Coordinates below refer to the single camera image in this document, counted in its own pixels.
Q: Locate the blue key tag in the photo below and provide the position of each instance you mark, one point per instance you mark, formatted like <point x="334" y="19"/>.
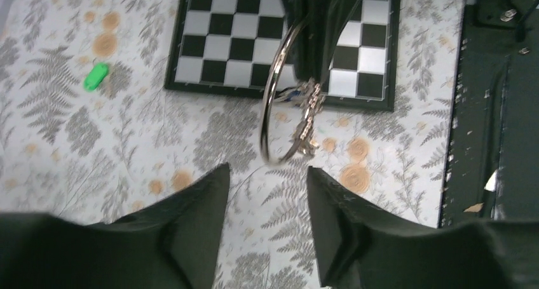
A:
<point x="289" y="95"/>

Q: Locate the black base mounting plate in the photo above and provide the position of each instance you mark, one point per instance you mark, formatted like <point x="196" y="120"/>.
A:
<point x="492" y="159"/>

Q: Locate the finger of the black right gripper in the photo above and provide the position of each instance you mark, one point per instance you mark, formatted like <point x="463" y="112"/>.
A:
<point x="323" y="22"/>

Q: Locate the green key tag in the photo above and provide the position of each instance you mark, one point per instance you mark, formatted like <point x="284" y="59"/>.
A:
<point x="96" y="76"/>

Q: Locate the silver keyring with clips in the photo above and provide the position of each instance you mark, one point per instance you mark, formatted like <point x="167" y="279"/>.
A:
<point x="305" y="95"/>

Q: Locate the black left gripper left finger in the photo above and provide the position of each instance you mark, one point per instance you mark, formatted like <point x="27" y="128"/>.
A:
<point x="173" y="243"/>

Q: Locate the floral patterned table mat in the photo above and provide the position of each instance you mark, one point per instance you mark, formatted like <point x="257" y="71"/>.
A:
<point x="94" y="156"/>

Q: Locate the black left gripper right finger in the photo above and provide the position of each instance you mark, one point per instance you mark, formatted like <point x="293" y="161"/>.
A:
<point x="360" y="245"/>

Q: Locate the black white chessboard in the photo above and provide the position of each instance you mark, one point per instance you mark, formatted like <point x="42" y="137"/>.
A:
<point x="226" y="47"/>

